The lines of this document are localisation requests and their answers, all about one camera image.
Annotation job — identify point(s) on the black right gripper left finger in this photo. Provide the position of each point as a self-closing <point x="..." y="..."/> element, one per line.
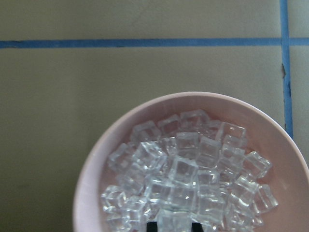
<point x="151" y="227"/>

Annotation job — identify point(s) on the pile of ice cubes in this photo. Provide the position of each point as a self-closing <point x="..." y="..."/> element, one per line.
<point x="188" y="162"/>

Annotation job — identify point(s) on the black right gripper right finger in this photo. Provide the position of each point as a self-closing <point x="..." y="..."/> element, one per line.
<point x="196" y="227"/>

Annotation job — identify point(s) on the pink bowl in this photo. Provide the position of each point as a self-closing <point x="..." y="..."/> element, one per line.
<point x="288" y="178"/>

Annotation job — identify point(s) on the clear ice cube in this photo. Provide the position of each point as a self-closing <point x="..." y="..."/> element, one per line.
<point x="173" y="221"/>

